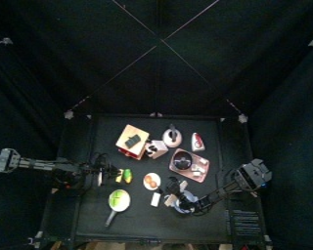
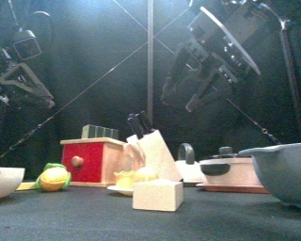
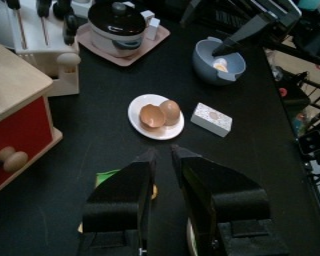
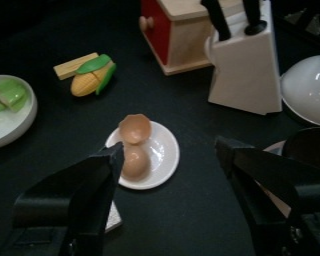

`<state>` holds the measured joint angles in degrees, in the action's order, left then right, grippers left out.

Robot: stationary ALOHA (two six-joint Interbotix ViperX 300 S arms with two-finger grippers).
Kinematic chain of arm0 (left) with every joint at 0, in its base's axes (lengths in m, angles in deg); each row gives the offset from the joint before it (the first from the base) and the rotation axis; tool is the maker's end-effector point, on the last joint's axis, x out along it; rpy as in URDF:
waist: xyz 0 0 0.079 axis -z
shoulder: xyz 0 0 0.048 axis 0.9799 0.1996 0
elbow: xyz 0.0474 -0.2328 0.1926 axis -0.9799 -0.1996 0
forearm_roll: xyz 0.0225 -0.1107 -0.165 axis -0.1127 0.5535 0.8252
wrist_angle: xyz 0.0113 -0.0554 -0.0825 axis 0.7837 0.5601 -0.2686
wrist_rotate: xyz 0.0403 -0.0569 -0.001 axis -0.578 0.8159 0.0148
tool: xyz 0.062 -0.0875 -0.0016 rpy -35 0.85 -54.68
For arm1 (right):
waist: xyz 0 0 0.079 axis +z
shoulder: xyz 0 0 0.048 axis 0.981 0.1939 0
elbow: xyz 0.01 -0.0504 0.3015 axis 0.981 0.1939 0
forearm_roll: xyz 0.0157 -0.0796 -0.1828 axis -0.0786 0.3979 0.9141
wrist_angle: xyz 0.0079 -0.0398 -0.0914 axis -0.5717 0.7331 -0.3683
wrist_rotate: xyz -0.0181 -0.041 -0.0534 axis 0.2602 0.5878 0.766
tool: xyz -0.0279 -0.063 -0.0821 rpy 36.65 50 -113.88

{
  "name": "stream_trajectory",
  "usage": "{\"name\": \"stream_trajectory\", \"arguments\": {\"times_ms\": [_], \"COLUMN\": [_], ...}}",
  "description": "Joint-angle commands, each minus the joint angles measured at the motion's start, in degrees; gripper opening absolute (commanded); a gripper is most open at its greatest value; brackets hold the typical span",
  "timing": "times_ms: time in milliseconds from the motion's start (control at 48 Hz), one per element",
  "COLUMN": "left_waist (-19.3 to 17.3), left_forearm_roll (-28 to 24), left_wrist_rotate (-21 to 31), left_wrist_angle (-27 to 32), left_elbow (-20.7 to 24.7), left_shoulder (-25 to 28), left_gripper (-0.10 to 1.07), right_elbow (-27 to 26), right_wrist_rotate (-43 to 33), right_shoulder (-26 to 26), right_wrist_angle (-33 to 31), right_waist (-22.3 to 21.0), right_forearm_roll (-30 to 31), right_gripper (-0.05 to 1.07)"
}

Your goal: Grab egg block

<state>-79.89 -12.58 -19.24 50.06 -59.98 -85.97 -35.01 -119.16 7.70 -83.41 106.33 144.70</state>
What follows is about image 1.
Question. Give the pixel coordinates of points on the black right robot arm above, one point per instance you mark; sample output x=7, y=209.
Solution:
x=233, y=187

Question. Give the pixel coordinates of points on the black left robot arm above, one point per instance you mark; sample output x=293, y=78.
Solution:
x=41, y=165

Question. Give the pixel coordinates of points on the tan wooden block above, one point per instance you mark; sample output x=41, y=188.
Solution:
x=170, y=200

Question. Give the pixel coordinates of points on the white rectangular block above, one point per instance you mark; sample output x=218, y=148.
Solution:
x=155, y=199

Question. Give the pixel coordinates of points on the small white block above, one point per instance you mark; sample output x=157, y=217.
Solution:
x=197, y=174
x=202, y=161
x=194, y=168

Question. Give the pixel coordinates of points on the yellow toy food piece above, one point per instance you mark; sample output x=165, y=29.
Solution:
x=119, y=176

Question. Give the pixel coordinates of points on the blue toy plate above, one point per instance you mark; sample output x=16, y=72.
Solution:
x=190, y=196

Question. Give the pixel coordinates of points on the green yellow toy corn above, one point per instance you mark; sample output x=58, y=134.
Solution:
x=127, y=175

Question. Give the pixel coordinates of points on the pink toy tray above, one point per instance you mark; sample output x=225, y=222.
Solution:
x=188, y=174

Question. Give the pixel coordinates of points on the toy frying pan green inside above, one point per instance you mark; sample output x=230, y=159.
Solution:
x=119, y=199

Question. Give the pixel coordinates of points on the wooden toy toaster box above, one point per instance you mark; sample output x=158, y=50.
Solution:
x=133, y=140

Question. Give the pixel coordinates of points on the pale wooden cube black cutout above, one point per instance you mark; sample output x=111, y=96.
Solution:
x=157, y=149

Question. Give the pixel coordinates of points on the white text label sticker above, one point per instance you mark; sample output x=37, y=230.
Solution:
x=247, y=223

